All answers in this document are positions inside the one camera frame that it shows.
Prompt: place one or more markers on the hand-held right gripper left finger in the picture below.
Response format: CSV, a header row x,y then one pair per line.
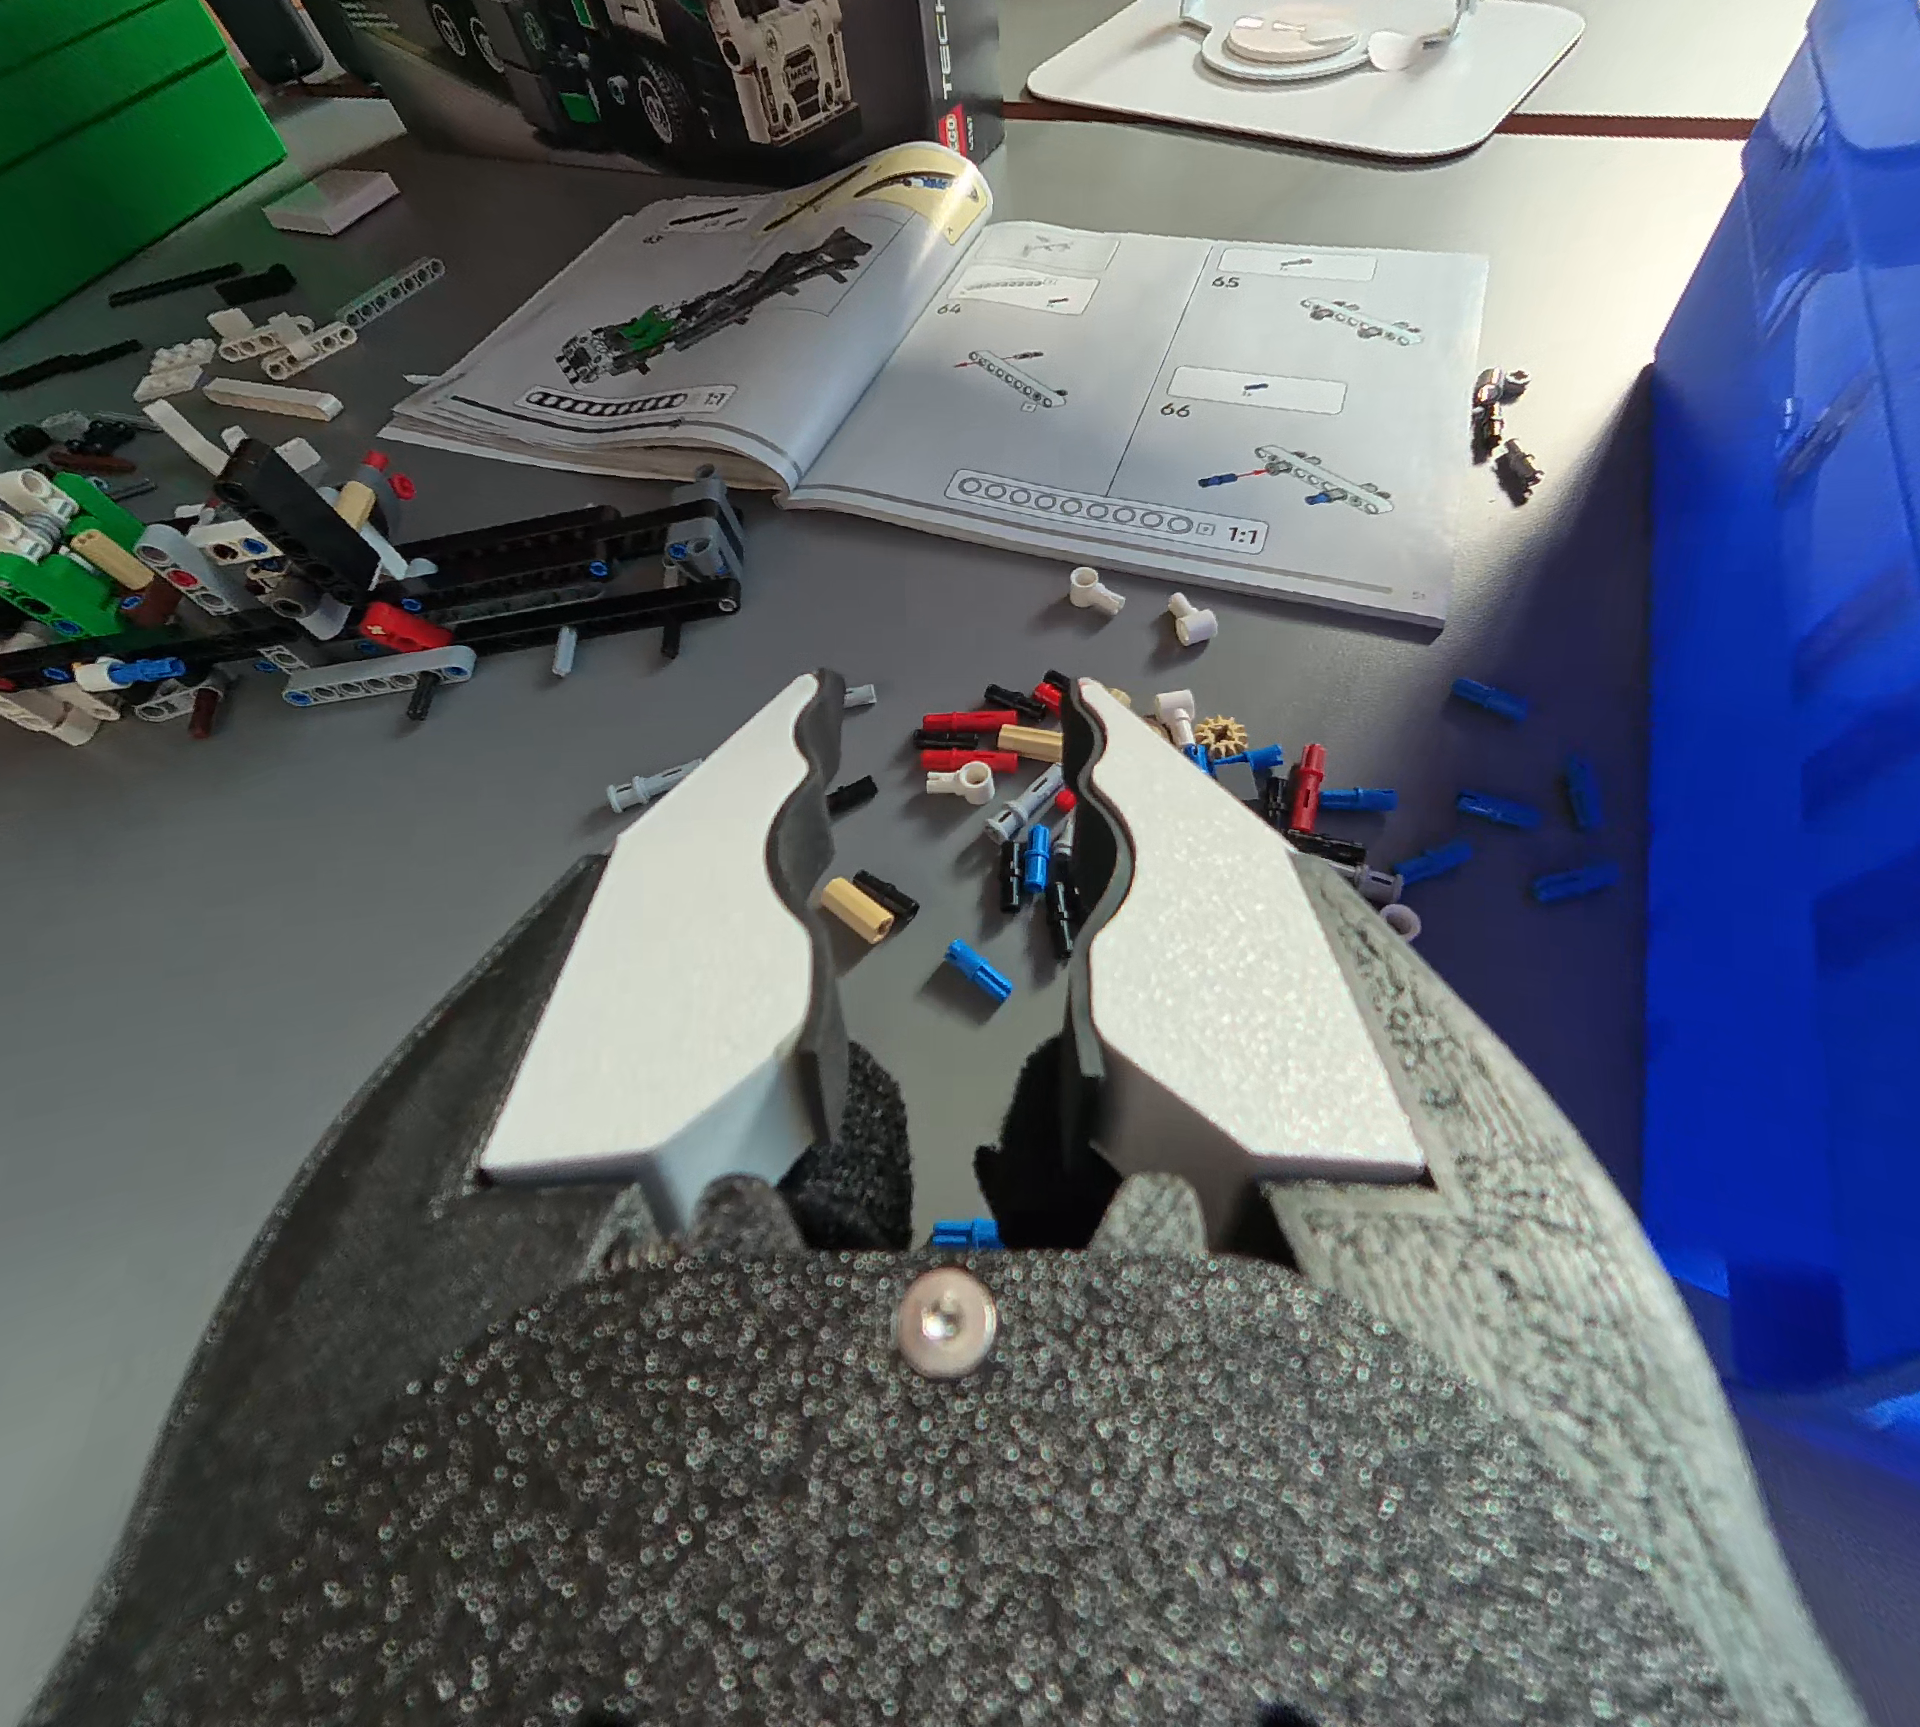
x,y
675,1008

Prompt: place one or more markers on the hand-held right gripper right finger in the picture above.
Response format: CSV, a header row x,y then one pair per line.
x,y
1245,1008

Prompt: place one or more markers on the tan and black lego pin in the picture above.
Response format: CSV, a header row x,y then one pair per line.
x,y
853,906

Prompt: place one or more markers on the pile of small lego pieces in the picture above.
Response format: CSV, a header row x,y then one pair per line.
x,y
961,722

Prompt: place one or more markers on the lego truck chassis assembly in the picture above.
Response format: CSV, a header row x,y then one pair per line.
x,y
494,550

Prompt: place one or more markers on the blue lego pin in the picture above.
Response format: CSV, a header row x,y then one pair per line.
x,y
978,972
963,1234

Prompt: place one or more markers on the white lego connector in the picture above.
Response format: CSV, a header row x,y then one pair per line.
x,y
1193,620
1094,592

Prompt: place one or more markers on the scattered blue lego pins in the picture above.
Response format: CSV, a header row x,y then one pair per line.
x,y
1492,702

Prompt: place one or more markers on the small dark lego piece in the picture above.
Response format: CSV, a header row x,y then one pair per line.
x,y
1518,470
1492,406

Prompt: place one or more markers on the short white lego beam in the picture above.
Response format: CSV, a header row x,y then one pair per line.
x,y
259,342
310,352

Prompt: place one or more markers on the white curved lego panel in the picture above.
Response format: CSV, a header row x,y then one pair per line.
x,y
183,436

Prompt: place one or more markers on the grey lego beam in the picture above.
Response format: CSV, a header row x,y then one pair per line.
x,y
392,288

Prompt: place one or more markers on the white lego plate piece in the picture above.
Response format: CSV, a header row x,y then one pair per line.
x,y
173,370

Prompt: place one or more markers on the short black lego piece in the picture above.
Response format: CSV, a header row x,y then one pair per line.
x,y
259,282

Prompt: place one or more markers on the thin black lego axle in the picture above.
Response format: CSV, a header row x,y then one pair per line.
x,y
173,290

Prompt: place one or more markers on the black lego beam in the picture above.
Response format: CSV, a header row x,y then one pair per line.
x,y
68,370

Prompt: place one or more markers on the open instruction booklet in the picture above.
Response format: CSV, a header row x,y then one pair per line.
x,y
1231,436

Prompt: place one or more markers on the blue plastic bin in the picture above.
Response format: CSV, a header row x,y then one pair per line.
x,y
1801,558

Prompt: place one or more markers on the white flat rectangular piece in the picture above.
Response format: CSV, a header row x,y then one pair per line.
x,y
333,202

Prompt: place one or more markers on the green plastic bin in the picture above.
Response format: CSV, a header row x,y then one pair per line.
x,y
105,106

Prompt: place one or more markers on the dark grey device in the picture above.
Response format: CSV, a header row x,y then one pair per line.
x,y
254,10

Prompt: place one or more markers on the small white lego bracket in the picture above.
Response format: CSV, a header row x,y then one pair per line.
x,y
237,326

